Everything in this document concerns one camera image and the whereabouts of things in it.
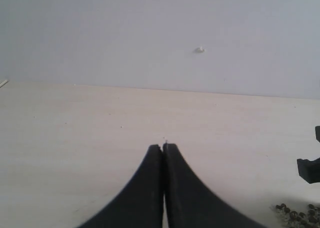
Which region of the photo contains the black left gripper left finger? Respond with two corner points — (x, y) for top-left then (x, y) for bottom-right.
(80, 145), (164, 228)

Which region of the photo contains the pile of rice and pellets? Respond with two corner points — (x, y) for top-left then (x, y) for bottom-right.
(274, 203), (320, 228)

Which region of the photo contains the white wall mark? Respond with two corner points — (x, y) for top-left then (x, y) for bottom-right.
(193, 47), (206, 54)

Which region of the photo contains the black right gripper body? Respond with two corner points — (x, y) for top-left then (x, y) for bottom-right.
(296, 158), (320, 184)

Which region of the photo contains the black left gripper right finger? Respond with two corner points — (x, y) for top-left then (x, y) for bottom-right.
(162, 143), (263, 228)

